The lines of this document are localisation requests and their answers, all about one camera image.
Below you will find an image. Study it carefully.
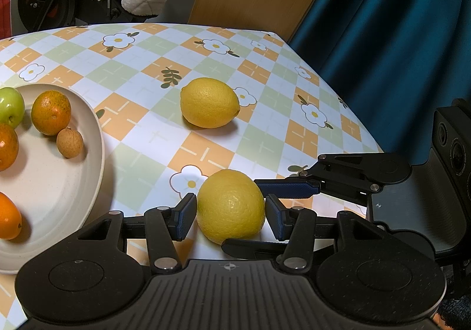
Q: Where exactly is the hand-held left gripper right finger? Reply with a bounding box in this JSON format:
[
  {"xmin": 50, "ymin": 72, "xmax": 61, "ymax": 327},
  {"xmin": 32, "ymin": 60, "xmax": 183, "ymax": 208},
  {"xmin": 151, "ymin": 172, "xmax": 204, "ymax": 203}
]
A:
[{"xmin": 265, "ymin": 193, "xmax": 398, "ymax": 273}]

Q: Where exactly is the yellow lemon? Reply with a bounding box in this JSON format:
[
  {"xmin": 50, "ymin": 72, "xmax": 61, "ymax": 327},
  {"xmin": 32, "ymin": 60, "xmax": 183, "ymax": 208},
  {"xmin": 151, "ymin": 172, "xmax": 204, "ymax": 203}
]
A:
[
  {"xmin": 180, "ymin": 77, "xmax": 241, "ymax": 129},
  {"xmin": 196, "ymin": 169, "xmax": 266, "ymax": 245}
]

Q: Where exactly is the checked floral tablecloth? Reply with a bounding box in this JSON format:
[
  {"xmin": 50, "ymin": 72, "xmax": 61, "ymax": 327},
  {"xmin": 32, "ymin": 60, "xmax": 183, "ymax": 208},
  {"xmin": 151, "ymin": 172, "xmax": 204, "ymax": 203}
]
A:
[{"xmin": 0, "ymin": 23, "xmax": 385, "ymax": 330}]

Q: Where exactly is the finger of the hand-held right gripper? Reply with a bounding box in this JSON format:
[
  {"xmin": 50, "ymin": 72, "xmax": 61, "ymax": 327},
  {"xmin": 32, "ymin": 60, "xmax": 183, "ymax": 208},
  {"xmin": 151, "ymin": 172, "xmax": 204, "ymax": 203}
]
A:
[
  {"xmin": 254, "ymin": 153, "xmax": 411, "ymax": 203},
  {"xmin": 221, "ymin": 237, "xmax": 291, "ymax": 259}
]

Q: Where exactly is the green round fruit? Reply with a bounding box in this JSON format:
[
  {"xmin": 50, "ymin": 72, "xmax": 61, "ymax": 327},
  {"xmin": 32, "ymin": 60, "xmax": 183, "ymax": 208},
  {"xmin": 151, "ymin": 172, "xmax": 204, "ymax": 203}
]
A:
[{"xmin": 0, "ymin": 87, "xmax": 26, "ymax": 129}]

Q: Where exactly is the greenish orange tangerine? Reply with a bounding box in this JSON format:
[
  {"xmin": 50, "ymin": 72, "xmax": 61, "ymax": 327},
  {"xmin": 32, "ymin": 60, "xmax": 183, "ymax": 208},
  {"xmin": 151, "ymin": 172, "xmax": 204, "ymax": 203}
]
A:
[{"xmin": 31, "ymin": 90, "xmax": 72, "ymax": 136}]

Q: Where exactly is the brown longan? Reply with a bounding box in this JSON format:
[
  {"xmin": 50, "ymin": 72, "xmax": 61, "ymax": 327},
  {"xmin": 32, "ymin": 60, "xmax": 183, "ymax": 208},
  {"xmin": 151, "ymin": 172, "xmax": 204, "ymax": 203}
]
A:
[{"xmin": 56, "ymin": 127, "xmax": 84, "ymax": 159}]

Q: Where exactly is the beige round plate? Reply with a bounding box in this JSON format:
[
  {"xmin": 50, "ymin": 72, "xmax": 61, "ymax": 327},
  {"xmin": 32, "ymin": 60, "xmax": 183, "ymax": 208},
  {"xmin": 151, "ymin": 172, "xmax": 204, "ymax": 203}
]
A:
[{"xmin": 0, "ymin": 83, "xmax": 107, "ymax": 275}]

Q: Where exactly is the teal curtain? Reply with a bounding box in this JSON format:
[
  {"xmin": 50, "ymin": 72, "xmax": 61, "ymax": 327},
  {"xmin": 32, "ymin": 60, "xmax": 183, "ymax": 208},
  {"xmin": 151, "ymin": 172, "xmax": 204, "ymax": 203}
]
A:
[{"xmin": 287, "ymin": 0, "xmax": 471, "ymax": 165}]

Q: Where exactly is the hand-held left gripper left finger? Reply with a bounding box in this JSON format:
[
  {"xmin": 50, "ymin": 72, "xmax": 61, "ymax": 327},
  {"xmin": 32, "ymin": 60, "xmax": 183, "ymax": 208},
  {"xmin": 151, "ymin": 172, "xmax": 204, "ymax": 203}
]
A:
[{"xmin": 74, "ymin": 192, "xmax": 199, "ymax": 273}]

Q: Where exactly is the small orange kumquat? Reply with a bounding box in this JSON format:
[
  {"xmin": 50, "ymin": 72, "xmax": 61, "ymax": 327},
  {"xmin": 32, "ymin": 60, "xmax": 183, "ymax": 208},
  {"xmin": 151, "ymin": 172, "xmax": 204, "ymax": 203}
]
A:
[{"xmin": 0, "ymin": 192, "xmax": 23, "ymax": 240}]

